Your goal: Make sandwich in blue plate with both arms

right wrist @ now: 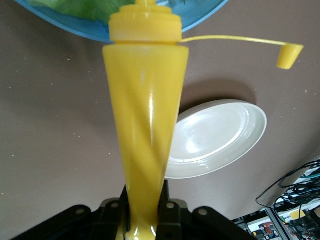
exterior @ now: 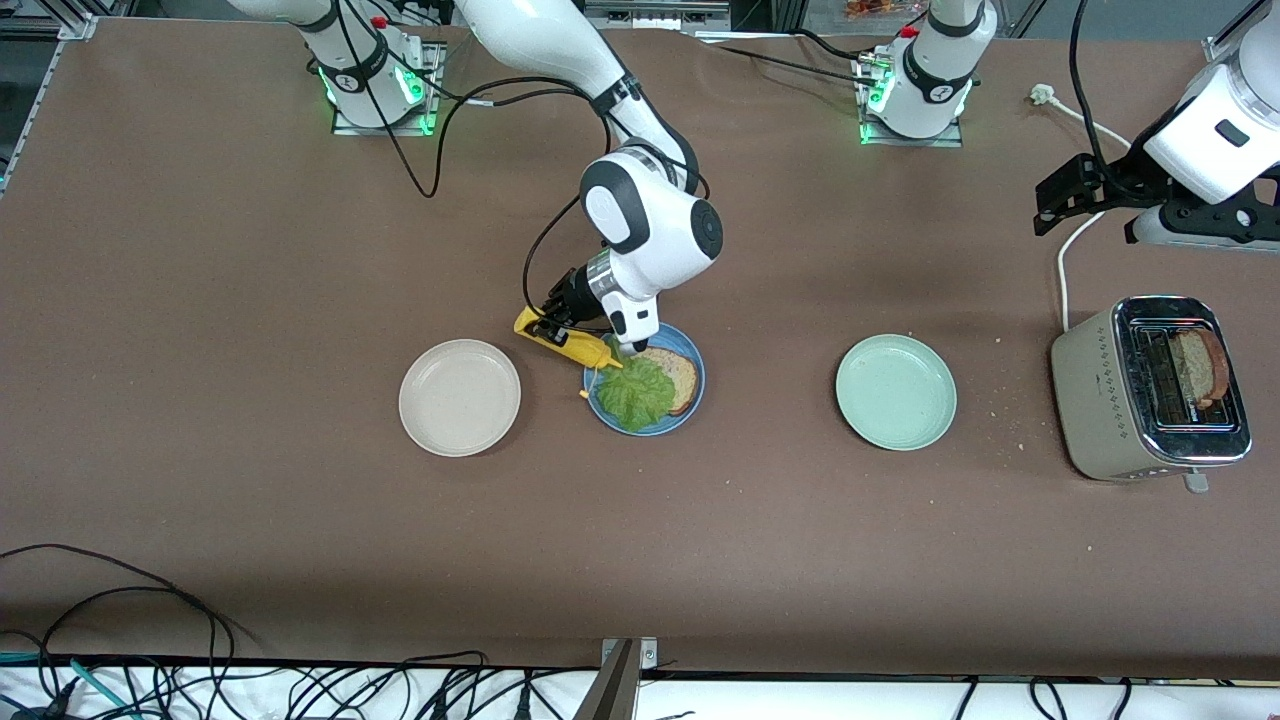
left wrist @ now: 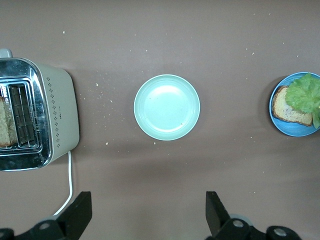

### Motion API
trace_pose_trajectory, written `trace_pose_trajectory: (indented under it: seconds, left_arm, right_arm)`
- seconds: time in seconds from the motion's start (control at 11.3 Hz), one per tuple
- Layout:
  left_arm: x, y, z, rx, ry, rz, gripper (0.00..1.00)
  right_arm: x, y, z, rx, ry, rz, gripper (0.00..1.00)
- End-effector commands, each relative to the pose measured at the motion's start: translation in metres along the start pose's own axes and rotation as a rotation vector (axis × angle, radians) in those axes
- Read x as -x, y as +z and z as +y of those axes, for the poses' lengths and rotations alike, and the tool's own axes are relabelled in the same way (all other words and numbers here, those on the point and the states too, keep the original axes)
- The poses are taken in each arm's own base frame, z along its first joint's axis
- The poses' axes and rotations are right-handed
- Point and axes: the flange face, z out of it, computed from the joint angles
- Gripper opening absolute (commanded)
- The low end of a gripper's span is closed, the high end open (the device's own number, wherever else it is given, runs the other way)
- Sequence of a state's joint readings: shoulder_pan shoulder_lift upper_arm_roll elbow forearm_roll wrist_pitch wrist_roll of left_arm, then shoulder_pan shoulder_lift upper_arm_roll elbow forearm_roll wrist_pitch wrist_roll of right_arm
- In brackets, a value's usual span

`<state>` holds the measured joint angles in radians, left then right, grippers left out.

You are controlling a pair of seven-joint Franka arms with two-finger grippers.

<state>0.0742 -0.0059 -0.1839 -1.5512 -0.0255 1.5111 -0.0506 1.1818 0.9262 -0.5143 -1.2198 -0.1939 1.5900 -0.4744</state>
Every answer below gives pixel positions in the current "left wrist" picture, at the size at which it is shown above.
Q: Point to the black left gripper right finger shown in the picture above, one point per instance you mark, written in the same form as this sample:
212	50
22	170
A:
217	222

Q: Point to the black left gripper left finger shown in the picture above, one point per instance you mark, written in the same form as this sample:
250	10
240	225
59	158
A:
72	222

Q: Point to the brown bread slice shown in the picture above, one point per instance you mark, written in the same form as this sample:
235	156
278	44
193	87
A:
282	110
5	125

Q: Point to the green lettuce leaf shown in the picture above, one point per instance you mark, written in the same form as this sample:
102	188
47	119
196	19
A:
303	93

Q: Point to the blue round plate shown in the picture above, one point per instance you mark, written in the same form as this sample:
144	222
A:
290	128

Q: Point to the pale green round plate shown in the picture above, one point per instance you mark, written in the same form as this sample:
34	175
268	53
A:
167	107

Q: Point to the beige chrome toaster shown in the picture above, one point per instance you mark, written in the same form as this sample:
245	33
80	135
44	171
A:
61	107

